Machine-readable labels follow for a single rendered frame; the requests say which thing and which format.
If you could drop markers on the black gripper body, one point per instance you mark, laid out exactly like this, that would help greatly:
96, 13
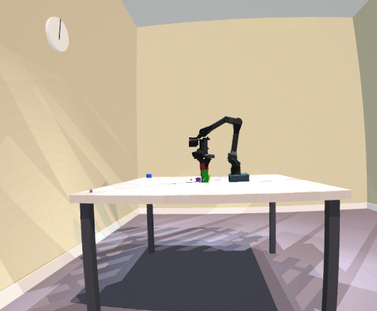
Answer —
205, 153

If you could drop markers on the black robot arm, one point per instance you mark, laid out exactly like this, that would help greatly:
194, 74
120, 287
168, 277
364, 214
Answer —
232, 157

